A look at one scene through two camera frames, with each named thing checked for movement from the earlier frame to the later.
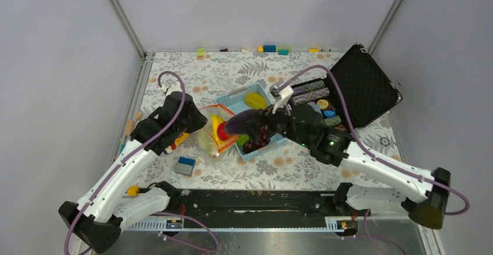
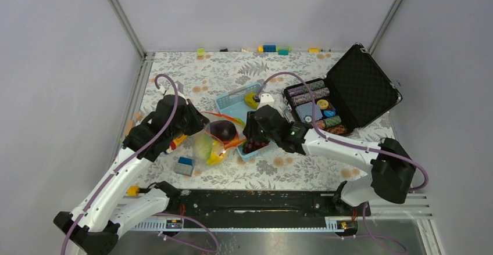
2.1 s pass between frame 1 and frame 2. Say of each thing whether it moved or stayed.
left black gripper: stayed
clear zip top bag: moved
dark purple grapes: stayed
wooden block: stayed
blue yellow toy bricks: stayed
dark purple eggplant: moved
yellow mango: stayed
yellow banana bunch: moved
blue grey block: stayed
